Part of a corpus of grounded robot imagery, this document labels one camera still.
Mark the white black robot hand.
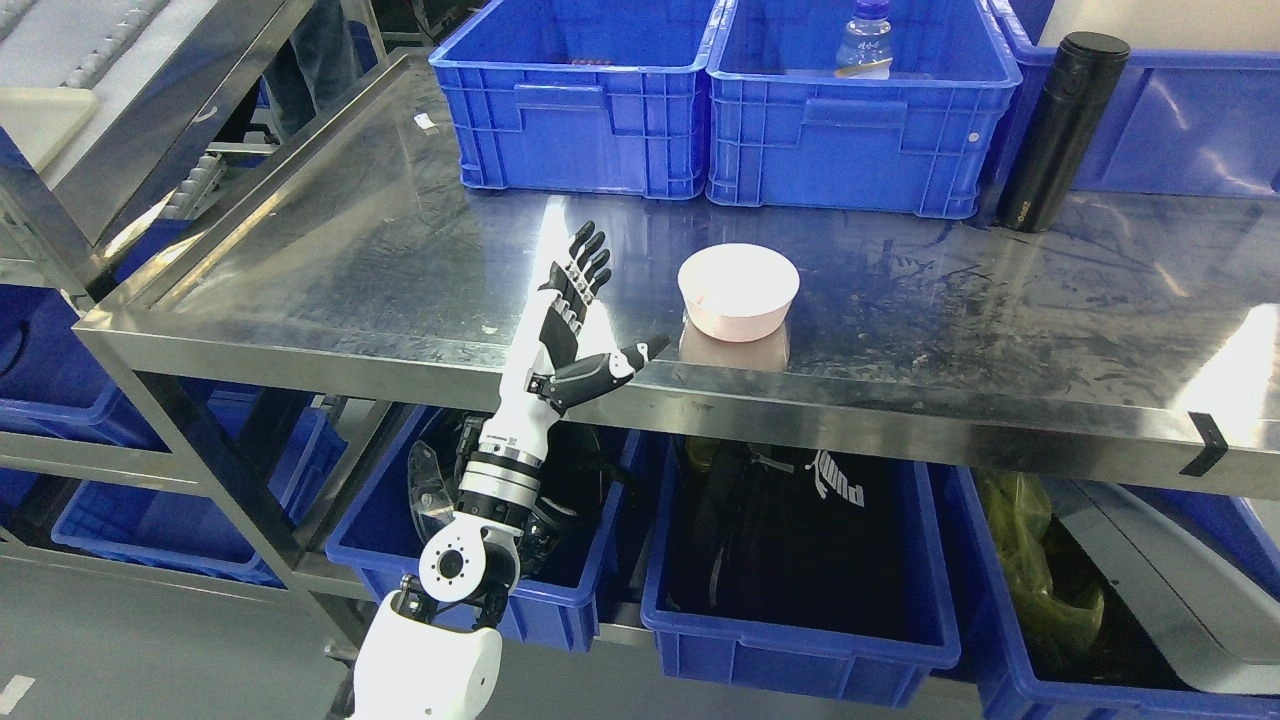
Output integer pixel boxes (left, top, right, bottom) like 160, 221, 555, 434
479, 222, 671, 462

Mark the pink ikea bowl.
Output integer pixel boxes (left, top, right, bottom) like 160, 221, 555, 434
677, 243, 800, 343

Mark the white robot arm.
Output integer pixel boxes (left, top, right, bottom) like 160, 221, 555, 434
351, 442, 547, 719

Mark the blue crate top middle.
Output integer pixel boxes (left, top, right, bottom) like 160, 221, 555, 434
705, 1, 1021, 219

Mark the blue crate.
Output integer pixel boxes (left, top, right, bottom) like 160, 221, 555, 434
982, 1, 1279, 199
705, 1, 1021, 219
429, 1, 728, 200

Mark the stainless steel shelf rack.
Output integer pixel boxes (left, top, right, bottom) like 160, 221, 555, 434
0, 0, 390, 601

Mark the black helmet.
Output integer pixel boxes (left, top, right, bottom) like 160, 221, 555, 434
406, 410, 625, 583

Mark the blue bin with helmet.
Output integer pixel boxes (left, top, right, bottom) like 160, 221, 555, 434
325, 407, 652, 653

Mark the black bag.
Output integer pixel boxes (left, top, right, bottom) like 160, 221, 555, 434
668, 439, 906, 634

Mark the blue bin with black bag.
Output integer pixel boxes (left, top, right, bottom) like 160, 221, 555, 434
640, 438, 961, 708

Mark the blue crate top left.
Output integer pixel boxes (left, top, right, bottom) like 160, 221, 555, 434
429, 1, 728, 200

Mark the clear water bottle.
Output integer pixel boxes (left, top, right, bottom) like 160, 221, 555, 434
835, 1, 893, 79

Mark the blue bin with yellow bag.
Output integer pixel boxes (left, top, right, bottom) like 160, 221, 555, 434
931, 465, 1277, 719

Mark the stainless steel table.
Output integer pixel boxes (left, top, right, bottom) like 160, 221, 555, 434
72, 47, 1280, 661

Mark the black thermos bottle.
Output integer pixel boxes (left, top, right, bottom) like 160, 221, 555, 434
996, 31, 1132, 233

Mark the blue crate top right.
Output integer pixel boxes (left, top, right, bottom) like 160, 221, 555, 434
982, 1, 1279, 199

